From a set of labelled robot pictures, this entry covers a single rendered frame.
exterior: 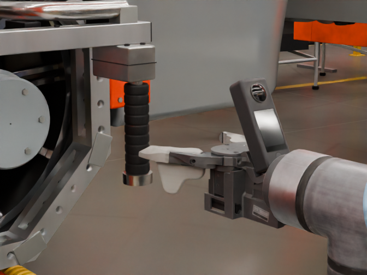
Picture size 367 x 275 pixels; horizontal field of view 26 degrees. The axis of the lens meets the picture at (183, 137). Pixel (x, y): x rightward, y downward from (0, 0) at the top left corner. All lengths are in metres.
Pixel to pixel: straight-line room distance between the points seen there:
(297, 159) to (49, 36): 0.37
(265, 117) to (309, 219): 0.15
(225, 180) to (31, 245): 0.47
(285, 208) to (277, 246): 2.17
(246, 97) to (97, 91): 0.45
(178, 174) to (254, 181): 0.10
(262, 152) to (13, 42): 0.35
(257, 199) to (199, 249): 2.05
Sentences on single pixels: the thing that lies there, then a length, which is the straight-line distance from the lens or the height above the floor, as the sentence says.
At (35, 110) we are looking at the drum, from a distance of 1.12.
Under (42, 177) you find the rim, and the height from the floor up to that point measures 0.69.
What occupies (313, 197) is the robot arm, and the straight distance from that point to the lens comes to 0.87.
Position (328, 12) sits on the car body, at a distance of 3.69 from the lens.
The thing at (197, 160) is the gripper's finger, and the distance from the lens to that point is 0.97.
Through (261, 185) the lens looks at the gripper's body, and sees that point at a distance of 0.96.
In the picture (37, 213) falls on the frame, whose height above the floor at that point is 0.65.
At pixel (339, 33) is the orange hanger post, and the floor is 0.59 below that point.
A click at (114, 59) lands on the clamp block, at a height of 0.93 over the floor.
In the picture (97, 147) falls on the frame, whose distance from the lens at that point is 1.37.
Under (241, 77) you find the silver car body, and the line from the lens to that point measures 1.78.
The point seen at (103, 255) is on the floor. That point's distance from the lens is 2.97.
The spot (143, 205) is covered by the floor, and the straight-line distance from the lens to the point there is 3.53.
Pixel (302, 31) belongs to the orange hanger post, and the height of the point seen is 0.58.
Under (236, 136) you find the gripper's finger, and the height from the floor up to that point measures 0.83.
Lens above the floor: 1.07
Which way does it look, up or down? 13 degrees down
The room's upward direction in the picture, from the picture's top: straight up
